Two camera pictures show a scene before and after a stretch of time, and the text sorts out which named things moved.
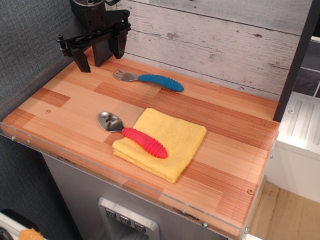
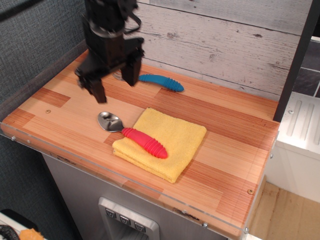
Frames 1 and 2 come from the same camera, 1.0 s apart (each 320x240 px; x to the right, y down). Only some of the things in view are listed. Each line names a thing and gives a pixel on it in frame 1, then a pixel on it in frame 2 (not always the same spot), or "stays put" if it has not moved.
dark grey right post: (294, 70) stays put
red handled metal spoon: (112, 122) stays put
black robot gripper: (92, 22) -> (105, 50)
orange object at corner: (30, 234) stays put
